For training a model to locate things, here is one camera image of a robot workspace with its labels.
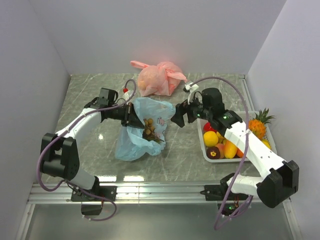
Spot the fake pineapple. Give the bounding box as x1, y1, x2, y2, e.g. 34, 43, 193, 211
248, 108, 275, 140

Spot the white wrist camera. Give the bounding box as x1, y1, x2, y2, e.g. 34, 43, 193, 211
122, 88, 134, 101
183, 82, 199, 102

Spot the white plastic basket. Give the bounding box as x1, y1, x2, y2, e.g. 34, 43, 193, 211
196, 118, 277, 163

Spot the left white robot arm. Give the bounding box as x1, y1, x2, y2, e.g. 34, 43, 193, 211
37, 88, 144, 201

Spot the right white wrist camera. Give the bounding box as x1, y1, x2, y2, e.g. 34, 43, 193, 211
183, 82, 199, 102

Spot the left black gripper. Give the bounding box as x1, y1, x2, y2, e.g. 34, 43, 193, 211
109, 102, 145, 129

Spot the pink tied plastic bag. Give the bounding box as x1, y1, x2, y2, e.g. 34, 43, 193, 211
130, 60, 188, 97

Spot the dark fake mangosteen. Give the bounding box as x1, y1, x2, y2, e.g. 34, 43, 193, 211
206, 146, 221, 160

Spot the yellow fake mango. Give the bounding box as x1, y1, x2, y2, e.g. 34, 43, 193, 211
224, 140, 238, 159

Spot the brown fake longan bunch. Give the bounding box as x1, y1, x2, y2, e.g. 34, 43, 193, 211
142, 118, 164, 144

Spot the red fake apple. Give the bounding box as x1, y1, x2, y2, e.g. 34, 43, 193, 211
202, 122, 217, 133

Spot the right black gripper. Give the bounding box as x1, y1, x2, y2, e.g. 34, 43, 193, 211
170, 92, 212, 128

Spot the fake peach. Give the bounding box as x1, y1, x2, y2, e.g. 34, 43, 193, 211
216, 143, 225, 159

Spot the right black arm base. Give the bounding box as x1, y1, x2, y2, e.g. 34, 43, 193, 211
200, 183, 248, 216

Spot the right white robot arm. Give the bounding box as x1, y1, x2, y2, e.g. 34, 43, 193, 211
171, 86, 299, 208

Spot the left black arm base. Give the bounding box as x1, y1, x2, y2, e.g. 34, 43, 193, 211
70, 186, 117, 217

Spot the blue plastic bag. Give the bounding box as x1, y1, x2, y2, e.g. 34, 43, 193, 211
115, 97, 176, 162

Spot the yellow fake orange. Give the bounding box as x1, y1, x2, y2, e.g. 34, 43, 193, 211
203, 131, 219, 147

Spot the aluminium rail frame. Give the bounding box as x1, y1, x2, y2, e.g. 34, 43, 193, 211
14, 74, 303, 240

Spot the small yellow fake fruit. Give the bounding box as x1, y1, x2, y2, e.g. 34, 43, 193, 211
261, 139, 272, 150

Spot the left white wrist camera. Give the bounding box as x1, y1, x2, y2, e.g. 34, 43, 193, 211
122, 88, 134, 101

